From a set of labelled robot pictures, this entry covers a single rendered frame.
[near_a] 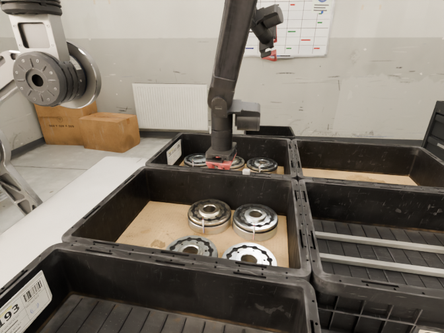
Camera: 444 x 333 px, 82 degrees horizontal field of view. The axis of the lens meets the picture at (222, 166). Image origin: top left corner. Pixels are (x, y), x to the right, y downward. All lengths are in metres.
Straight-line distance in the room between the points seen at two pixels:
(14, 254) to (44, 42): 0.58
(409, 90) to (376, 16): 1.00
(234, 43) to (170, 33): 3.13
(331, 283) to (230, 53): 0.44
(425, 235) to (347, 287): 0.38
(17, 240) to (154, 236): 0.48
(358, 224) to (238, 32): 0.51
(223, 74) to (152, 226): 0.38
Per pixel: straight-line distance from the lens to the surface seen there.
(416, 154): 1.01
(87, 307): 0.52
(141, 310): 0.49
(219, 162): 0.67
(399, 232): 0.73
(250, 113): 0.64
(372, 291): 0.42
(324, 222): 0.68
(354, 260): 0.58
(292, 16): 3.55
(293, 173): 0.66
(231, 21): 0.53
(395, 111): 4.06
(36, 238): 0.96
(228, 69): 0.57
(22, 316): 0.49
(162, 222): 0.65
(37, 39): 0.90
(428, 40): 4.06
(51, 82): 0.85
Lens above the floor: 1.21
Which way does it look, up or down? 25 degrees down
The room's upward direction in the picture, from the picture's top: straight up
